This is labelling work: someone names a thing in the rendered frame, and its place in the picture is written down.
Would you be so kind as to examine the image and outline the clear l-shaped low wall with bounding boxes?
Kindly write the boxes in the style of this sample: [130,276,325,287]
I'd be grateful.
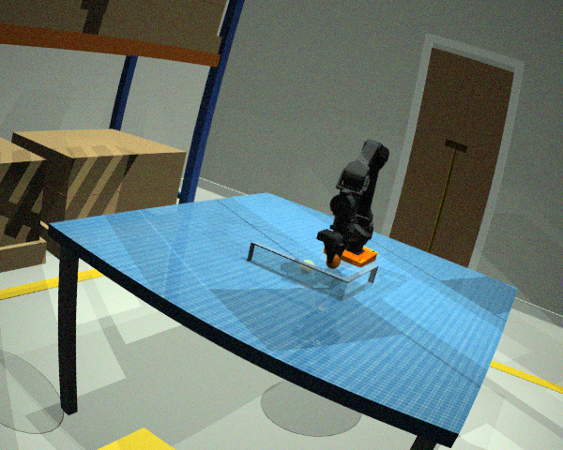
[251,241,379,283]

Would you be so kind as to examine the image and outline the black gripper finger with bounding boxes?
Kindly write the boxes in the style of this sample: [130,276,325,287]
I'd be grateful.
[324,243,343,263]
[336,238,355,257]

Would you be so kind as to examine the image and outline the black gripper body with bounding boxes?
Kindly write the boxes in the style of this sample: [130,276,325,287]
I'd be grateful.
[316,213,358,247]

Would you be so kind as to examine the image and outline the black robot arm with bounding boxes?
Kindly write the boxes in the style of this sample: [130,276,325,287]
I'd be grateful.
[330,140,389,255]

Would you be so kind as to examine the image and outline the low clear corner walls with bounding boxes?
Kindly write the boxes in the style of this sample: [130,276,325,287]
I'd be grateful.
[248,244,378,301]

